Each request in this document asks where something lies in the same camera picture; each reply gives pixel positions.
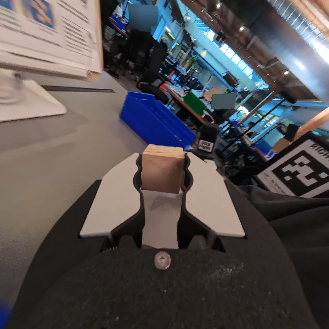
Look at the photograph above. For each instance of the grey desk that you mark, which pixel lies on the grey desk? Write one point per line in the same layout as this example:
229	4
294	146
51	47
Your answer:
64	154

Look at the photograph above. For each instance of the instruction board on white stand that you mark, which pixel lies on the instruction board on white stand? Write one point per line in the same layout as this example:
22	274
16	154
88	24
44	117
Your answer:
100	51

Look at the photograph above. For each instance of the person's right forearm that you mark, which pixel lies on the person's right forearm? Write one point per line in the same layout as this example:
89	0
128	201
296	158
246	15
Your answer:
282	203

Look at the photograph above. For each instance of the dark rectangular ceiling duct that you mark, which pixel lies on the dark rectangular ceiling duct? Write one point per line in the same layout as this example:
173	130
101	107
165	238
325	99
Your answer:
270	38

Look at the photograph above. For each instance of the green board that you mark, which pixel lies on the green board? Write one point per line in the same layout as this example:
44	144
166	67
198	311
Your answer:
194	102

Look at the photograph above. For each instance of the wooden cube blue tape stripe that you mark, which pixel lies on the wooden cube blue tape stripe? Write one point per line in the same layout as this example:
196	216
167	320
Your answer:
162	172

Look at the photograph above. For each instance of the person's right hand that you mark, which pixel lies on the person's right hand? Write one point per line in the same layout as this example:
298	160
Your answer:
183	184

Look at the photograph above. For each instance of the wide silver ventilation duct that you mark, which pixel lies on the wide silver ventilation duct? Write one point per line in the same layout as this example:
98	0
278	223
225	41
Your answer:
318	30

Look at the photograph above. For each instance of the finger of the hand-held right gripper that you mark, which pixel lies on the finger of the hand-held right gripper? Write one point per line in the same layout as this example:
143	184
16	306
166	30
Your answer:
212	163

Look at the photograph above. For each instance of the dark wooden table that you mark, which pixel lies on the dark wooden table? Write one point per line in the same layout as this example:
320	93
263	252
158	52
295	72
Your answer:
177	96

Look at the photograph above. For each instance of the white instruction sheet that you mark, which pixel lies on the white instruction sheet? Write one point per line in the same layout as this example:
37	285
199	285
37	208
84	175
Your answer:
38	25

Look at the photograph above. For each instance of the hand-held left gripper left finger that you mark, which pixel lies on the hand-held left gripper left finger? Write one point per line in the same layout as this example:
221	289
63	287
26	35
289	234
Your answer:
110	205

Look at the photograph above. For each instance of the black and white marker board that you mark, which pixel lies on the black and white marker board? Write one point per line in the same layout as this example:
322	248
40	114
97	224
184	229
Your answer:
272	177

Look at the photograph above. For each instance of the black office chair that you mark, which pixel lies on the black office chair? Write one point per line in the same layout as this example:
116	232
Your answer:
154	90

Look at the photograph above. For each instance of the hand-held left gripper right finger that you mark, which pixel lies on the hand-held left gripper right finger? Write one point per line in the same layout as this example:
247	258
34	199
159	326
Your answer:
213	205

